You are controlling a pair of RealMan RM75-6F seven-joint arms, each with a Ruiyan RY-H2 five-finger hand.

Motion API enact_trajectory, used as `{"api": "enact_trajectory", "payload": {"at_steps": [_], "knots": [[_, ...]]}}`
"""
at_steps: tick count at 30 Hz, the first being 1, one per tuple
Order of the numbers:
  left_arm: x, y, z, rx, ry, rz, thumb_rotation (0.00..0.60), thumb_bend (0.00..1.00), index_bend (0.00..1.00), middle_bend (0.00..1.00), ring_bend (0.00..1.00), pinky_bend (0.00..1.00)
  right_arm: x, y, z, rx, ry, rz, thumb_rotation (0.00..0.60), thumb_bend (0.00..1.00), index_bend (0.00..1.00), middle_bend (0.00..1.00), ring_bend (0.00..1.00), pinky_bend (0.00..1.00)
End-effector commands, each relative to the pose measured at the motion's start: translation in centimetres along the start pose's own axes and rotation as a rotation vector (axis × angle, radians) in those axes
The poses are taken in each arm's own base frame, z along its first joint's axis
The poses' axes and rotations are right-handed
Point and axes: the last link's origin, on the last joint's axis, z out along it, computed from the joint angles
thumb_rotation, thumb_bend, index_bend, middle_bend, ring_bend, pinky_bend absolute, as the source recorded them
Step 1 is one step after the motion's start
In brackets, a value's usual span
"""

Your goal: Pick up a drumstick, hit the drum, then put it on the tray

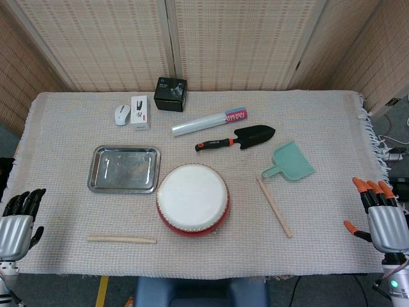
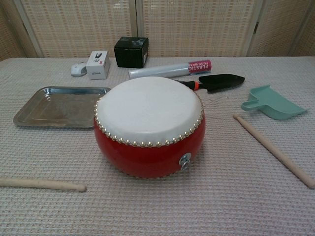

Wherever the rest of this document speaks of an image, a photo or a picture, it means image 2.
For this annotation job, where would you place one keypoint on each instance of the woven beige tablecloth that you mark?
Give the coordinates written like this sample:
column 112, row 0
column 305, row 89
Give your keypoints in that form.
column 172, row 209

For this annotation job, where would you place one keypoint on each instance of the bamboo folding screen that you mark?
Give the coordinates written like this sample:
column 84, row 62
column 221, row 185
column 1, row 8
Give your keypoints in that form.
column 197, row 24

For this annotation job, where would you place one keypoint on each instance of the plastic food wrap roll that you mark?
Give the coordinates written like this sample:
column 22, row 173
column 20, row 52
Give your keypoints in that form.
column 160, row 71

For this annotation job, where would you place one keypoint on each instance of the white computer mouse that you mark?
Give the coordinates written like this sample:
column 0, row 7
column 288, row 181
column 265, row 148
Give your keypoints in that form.
column 77, row 70

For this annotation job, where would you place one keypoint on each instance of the white cardboard box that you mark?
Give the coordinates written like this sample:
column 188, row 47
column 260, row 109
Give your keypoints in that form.
column 98, row 66

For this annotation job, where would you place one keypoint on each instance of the wooden drumstick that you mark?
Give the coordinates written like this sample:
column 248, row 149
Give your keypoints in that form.
column 270, row 147
column 37, row 183

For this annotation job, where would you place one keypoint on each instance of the black cardboard box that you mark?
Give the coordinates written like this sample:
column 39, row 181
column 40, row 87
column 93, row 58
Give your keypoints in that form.
column 130, row 56

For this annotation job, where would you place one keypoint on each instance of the stainless steel tray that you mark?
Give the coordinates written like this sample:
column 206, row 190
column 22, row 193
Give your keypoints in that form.
column 49, row 108

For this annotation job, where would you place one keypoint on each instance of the black garden trowel orange collar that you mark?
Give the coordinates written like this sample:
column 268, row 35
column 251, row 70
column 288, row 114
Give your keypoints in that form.
column 221, row 82

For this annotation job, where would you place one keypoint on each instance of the red drum with white skin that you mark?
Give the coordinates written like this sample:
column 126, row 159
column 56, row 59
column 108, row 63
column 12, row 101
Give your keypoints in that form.
column 147, row 105

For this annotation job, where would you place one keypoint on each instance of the teal plastic dustpan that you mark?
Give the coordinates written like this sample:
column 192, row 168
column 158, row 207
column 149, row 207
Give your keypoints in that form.
column 278, row 105

